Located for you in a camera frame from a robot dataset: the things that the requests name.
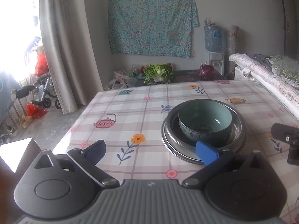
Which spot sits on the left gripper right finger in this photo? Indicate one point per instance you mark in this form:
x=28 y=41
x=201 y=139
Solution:
x=215 y=160

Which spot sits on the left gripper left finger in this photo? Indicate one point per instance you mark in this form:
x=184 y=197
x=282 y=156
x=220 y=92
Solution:
x=86 y=161

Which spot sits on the steel plate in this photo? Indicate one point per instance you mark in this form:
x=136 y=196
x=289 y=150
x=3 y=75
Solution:
x=180 y=146

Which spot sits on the teal ceramic bowl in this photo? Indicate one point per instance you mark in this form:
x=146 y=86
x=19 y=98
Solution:
x=206 y=121

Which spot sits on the steel bowl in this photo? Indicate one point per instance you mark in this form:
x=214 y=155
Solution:
x=207 y=121

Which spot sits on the plaid floral tablecloth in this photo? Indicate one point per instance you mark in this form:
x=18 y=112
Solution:
x=130 y=122

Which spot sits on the green floral pillow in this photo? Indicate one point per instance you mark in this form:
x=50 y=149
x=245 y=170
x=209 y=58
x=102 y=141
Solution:
x=285 y=68

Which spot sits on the red plastic bag on floor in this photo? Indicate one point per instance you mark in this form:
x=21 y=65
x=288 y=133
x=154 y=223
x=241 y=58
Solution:
x=34 y=111

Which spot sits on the white quilted blanket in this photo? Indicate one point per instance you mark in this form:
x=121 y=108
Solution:
x=281 y=88

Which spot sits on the red onion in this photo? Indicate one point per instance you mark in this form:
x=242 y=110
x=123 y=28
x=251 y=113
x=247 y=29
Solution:
x=206 y=72

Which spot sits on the dark low table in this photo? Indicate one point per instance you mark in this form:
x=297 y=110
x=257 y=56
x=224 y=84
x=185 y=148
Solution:
x=182 y=76

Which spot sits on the white water dispenser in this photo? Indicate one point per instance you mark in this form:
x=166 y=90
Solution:
x=216 y=60

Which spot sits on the green leafy cabbage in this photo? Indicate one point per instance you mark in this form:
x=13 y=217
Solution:
x=159 y=73

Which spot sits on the orange bag on wheelchair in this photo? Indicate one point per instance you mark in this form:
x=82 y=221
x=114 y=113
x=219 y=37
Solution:
x=41 y=67

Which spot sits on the rolled floral mat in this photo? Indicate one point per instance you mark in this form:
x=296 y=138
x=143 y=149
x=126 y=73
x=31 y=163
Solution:
x=231 y=47

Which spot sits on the beige curtain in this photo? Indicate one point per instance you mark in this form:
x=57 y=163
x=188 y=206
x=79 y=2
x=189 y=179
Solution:
x=69 y=53

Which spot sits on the blue water jug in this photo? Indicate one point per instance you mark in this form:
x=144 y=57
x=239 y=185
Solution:
x=213 y=38

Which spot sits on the teal floral wall cloth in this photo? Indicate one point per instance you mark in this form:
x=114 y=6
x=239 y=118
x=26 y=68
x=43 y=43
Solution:
x=152 y=27

